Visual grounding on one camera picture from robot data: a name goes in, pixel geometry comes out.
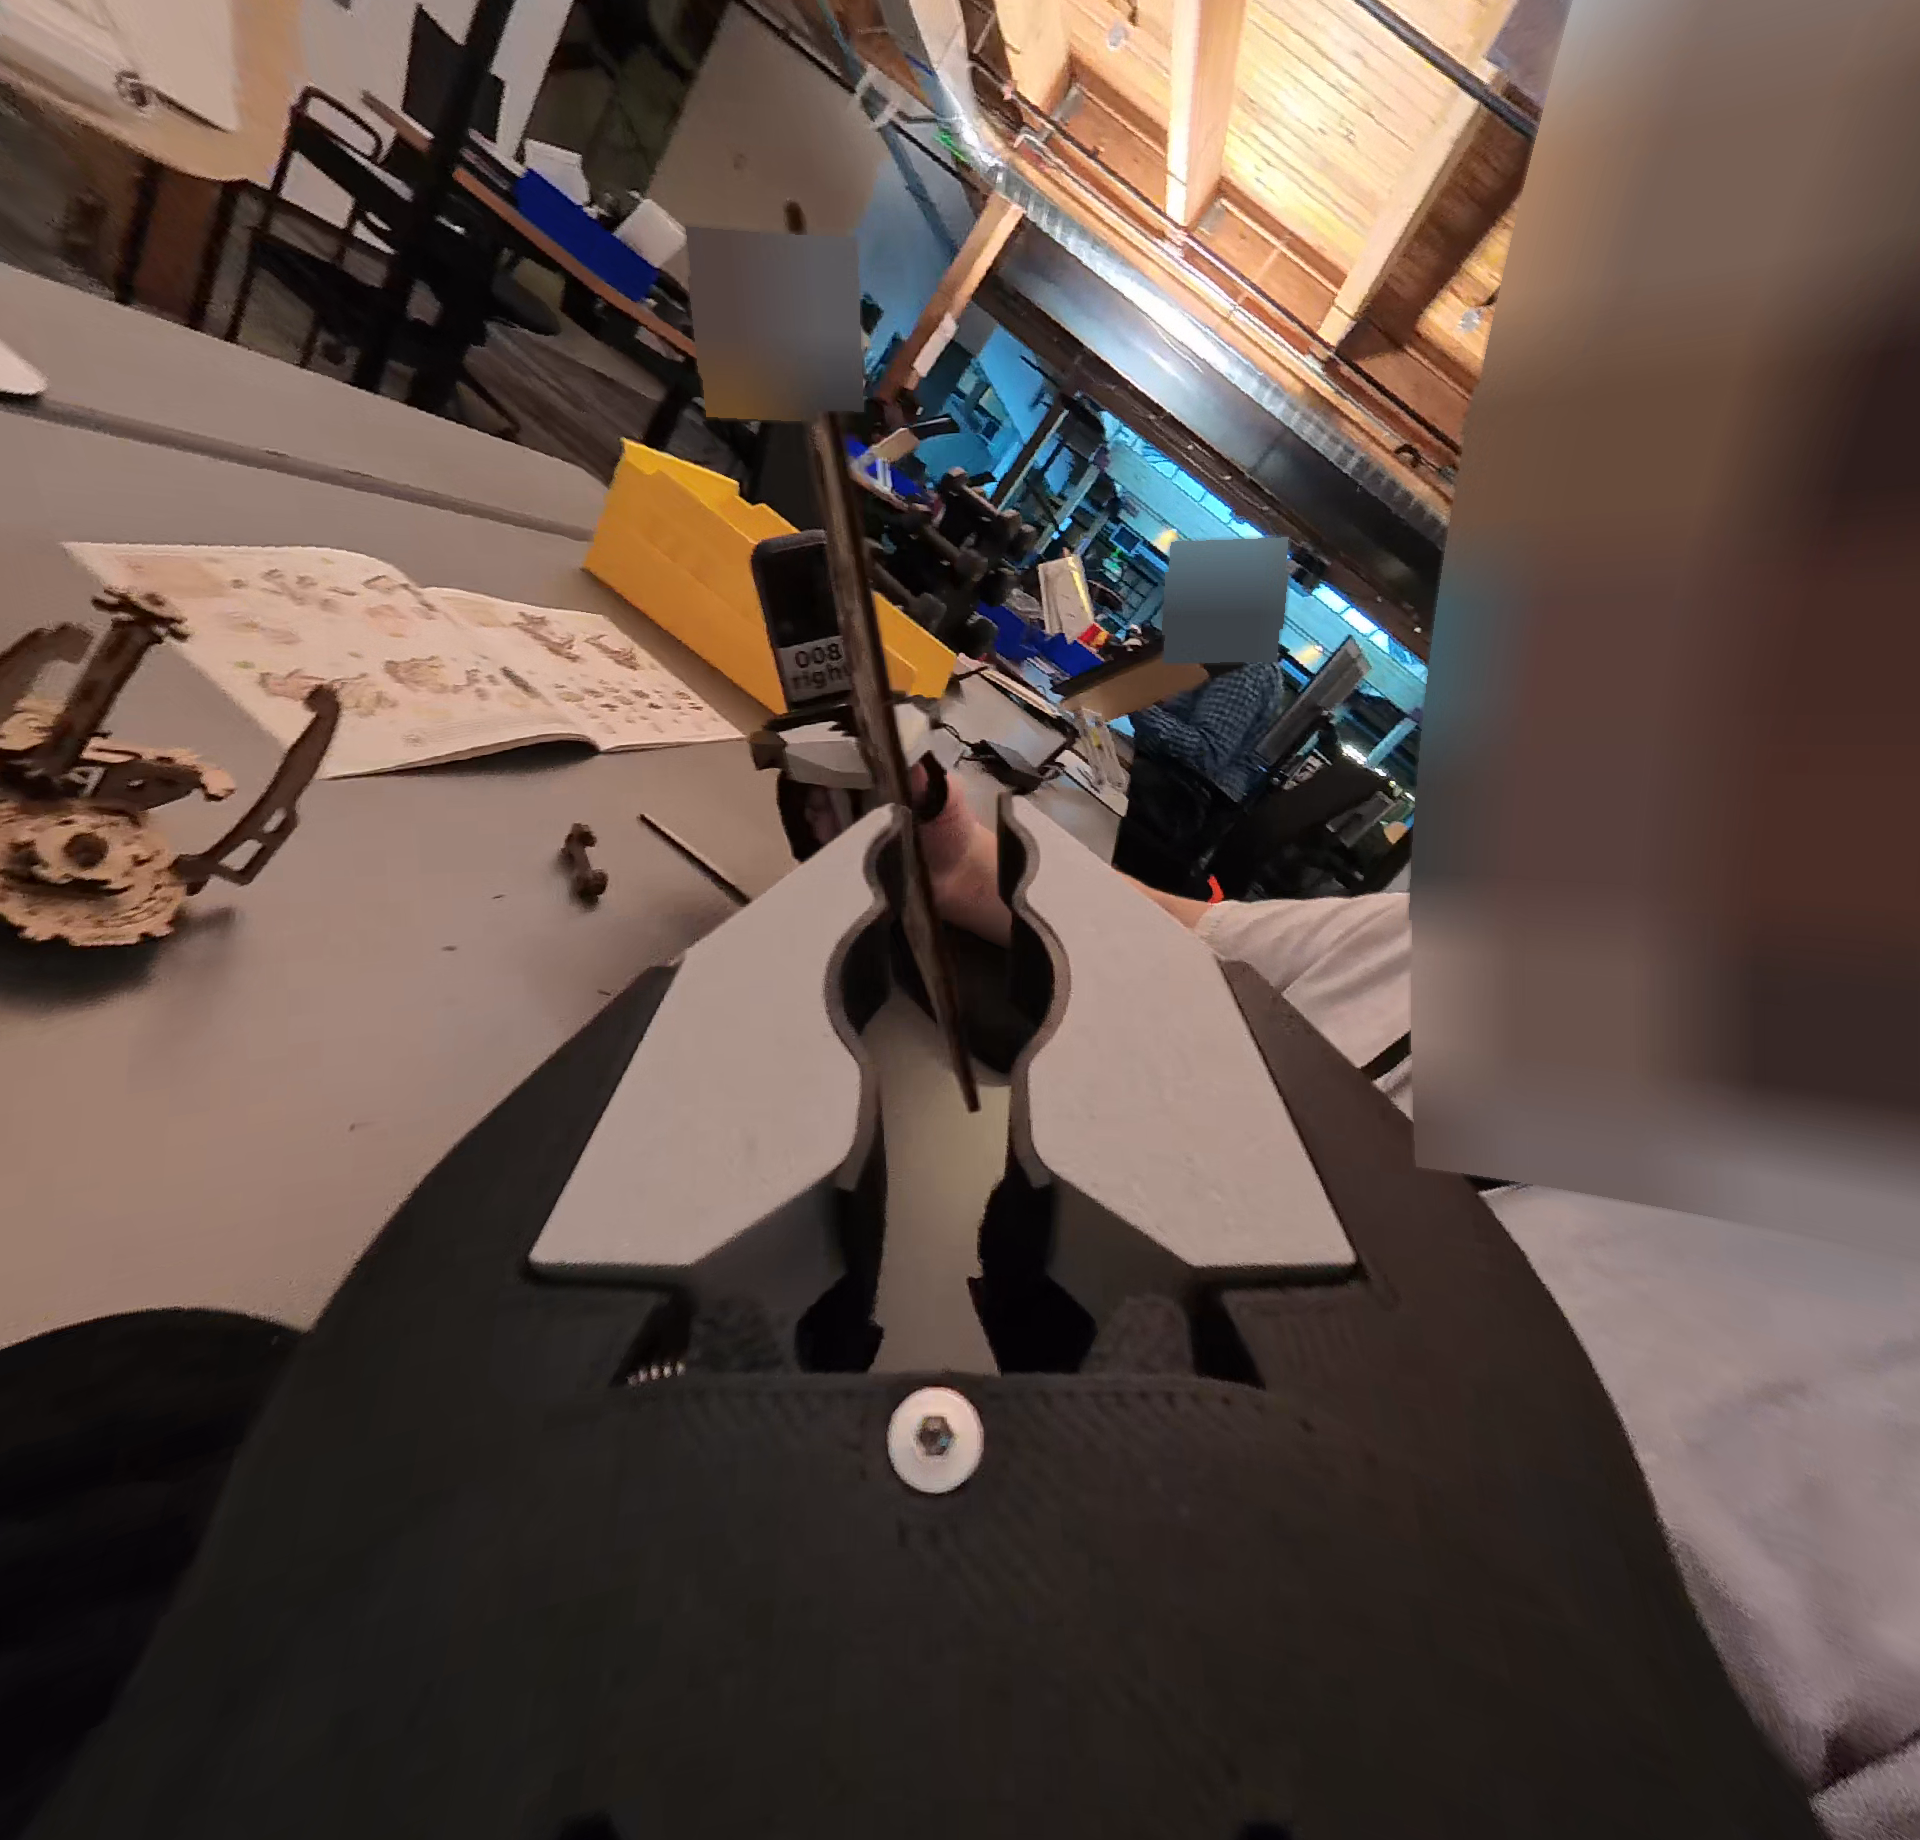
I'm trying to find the open instruction booklet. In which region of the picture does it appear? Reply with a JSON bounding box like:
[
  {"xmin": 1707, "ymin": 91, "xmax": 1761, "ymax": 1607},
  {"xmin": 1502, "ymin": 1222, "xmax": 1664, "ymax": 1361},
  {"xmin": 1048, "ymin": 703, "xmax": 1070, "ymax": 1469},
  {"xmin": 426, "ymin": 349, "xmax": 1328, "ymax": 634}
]
[{"xmin": 64, "ymin": 540, "xmax": 749, "ymax": 784}]

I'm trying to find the person's torso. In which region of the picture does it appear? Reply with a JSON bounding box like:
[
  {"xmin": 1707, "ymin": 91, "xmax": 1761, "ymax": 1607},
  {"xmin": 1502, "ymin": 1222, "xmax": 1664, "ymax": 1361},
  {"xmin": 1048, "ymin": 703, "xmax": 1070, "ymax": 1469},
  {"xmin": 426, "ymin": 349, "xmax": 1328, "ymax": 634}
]
[{"xmin": 1477, "ymin": 1180, "xmax": 1920, "ymax": 1840}]

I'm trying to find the flat wooden stick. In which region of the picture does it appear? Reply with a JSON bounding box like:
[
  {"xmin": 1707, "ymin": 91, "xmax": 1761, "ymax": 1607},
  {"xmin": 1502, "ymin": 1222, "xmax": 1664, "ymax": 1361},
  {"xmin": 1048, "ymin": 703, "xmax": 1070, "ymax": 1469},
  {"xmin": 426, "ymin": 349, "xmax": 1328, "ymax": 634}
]
[{"xmin": 641, "ymin": 814, "xmax": 750, "ymax": 907}]

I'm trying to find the partly built wooden model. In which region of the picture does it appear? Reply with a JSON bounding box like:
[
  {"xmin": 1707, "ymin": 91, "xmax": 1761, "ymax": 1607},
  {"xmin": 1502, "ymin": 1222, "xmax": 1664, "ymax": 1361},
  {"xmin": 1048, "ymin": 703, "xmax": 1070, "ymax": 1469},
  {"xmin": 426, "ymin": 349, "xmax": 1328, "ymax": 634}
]
[{"xmin": 0, "ymin": 587, "xmax": 343, "ymax": 949}]

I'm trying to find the black office chair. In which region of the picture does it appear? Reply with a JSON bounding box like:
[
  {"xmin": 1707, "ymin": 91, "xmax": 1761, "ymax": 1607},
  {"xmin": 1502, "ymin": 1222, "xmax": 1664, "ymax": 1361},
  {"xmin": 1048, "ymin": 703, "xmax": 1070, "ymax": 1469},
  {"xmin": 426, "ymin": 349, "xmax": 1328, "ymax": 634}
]
[{"xmin": 1203, "ymin": 757, "xmax": 1415, "ymax": 899}]

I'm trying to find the person's right hand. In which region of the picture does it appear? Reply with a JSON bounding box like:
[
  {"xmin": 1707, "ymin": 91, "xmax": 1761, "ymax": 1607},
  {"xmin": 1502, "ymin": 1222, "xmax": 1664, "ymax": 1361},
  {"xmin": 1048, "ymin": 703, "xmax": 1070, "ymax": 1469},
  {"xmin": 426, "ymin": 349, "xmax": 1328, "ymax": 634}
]
[{"xmin": 911, "ymin": 784, "xmax": 1028, "ymax": 949}]

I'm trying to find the laser-cut wooden parts sheet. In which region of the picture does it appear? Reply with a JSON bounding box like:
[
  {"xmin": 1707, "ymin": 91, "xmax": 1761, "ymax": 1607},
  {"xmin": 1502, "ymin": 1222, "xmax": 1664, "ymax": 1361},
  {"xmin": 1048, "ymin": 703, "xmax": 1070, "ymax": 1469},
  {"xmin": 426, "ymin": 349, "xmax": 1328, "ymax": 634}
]
[{"xmin": 783, "ymin": 198, "xmax": 984, "ymax": 1117}]

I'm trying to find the yellow plastic bin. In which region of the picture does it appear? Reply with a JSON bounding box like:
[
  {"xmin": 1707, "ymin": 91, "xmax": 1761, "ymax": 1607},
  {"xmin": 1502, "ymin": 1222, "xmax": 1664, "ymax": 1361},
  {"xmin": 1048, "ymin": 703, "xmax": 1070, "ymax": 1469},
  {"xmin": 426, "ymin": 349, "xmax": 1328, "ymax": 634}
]
[{"xmin": 581, "ymin": 440, "xmax": 961, "ymax": 703}]

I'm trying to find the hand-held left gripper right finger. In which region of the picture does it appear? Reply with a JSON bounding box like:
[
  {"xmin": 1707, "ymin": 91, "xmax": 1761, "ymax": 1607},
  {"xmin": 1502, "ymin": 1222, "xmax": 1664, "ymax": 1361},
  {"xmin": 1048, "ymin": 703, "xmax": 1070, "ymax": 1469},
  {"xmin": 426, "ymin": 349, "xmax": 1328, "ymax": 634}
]
[{"xmin": 1001, "ymin": 789, "xmax": 1362, "ymax": 1284}]

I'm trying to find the silver ventilation duct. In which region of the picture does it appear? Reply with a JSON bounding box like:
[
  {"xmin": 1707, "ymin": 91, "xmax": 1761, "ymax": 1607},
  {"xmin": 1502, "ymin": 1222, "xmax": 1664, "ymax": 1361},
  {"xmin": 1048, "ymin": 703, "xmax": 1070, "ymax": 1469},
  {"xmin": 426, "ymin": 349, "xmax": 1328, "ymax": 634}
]
[{"xmin": 841, "ymin": 0, "xmax": 1141, "ymax": 297}]

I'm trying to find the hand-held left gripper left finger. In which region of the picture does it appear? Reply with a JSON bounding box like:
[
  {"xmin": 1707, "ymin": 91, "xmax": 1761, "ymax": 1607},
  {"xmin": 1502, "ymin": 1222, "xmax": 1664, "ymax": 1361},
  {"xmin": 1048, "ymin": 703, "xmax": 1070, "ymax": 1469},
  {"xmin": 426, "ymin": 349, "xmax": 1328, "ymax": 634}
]
[{"xmin": 530, "ymin": 801, "xmax": 912, "ymax": 1280}]

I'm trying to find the black mesh cushion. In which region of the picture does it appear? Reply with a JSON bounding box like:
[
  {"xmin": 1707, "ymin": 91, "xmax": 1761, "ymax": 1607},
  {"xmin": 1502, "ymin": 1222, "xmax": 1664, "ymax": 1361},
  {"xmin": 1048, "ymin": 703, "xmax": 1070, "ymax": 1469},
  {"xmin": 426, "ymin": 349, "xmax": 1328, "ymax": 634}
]
[{"xmin": 0, "ymin": 1306, "xmax": 307, "ymax": 1840}]

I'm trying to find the grey computer monitor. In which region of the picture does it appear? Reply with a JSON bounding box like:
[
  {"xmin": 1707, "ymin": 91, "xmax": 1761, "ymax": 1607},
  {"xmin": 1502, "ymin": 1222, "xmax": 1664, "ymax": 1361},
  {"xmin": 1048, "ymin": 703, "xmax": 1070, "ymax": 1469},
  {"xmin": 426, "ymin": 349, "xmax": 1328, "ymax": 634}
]
[{"xmin": 1256, "ymin": 636, "xmax": 1370, "ymax": 768}]

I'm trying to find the black equipment rack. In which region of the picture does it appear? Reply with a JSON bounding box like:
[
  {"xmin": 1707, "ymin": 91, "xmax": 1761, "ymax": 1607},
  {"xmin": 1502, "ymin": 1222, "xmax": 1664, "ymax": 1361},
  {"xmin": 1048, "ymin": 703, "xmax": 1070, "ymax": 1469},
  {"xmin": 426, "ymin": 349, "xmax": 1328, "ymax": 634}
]
[{"xmin": 853, "ymin": 427, "xmax": 1038, "ymax": 634}]

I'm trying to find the blue storage bin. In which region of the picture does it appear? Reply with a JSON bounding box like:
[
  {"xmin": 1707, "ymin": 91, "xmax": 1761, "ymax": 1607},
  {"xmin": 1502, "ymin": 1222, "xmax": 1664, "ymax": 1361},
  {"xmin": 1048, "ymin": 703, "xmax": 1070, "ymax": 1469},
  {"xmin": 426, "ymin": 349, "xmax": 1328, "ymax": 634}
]
[{"xmin": 514, "ymin": 168, "xmax": 663, "ymax": 299}]

